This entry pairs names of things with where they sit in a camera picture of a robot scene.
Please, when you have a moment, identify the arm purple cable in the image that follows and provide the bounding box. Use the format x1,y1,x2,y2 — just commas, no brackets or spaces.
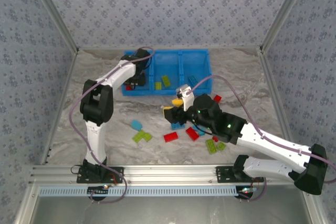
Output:
68,46,155,204
186,75,336,202

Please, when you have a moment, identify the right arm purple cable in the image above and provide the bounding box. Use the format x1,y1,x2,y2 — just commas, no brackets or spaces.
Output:
186,75,336,202

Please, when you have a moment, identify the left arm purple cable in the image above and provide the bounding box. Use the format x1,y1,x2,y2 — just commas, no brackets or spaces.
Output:
68,46,155,204

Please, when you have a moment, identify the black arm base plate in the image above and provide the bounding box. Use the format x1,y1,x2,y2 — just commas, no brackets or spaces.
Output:
77,165,124,184
215,165,265,184

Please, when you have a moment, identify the white slotted cable duct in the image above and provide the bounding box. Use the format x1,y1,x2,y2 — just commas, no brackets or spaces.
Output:
38,186,240,197

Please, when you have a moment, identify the aluminium frame rail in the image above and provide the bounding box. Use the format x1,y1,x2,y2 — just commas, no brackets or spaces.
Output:
14,184,40,224
39,49,79,166
257,49,300,164
300,184,329,224

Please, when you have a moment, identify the red long lego brick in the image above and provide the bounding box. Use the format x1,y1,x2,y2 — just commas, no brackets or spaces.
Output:
163,131,179,143
185,126,200,142

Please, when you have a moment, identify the wide aluminium frame beam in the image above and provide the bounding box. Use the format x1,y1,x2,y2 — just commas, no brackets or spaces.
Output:
29,164,315,185

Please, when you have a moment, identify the aluminium frame post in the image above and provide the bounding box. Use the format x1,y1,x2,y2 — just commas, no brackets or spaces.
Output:
259,0,314,53
25,0,80,53

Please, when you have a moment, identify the small lit circuit board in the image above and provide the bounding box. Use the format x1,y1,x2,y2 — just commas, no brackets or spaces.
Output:
87,185,110,196
235,186,257,198

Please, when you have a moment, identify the grey metal sheet panel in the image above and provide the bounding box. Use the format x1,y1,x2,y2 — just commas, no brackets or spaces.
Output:
31,195,309,224

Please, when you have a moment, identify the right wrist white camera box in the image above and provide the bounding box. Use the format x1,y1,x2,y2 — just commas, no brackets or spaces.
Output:
175,84,195,112

